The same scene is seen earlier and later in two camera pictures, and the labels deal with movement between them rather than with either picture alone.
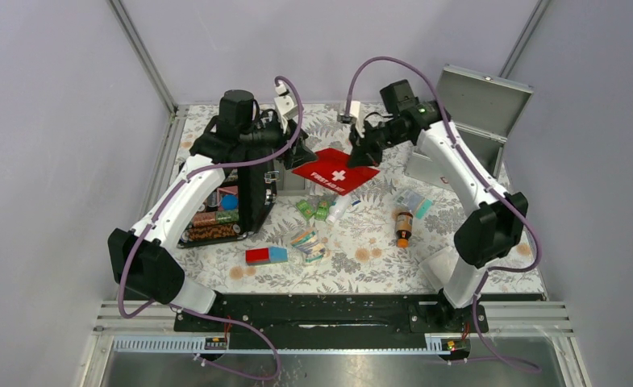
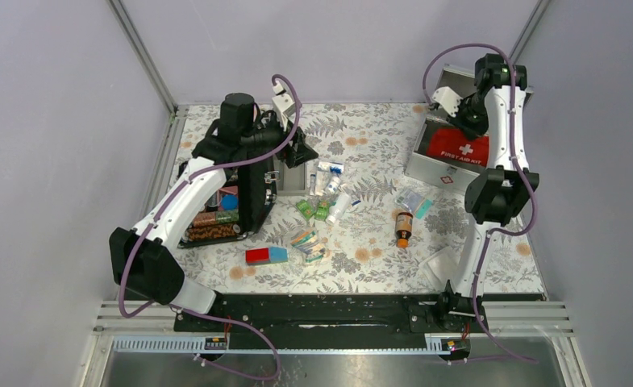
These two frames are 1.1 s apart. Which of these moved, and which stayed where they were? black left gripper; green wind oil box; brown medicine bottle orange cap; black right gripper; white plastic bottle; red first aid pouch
Moved: red first aid pouch; black right gripper
Stayed: white plastic bottle; green wind oil box; black left gripper; brown medicine bottle orange cap
